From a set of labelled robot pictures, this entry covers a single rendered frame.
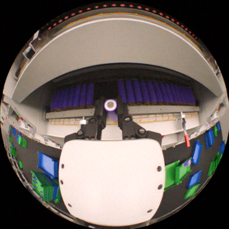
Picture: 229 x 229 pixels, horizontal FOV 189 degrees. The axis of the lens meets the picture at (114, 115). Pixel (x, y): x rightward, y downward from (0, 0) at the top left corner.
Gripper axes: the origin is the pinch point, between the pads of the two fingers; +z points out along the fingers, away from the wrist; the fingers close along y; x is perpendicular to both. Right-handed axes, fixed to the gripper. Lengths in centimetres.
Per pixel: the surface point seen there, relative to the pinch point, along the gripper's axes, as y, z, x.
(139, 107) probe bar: 5.7, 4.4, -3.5
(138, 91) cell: 6.1, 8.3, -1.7
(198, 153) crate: 115, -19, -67
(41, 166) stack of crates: -85, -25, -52
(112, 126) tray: -0.6, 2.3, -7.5
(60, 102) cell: -15.9, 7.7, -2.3
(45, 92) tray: -24.8, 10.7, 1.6
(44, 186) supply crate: -56, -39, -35
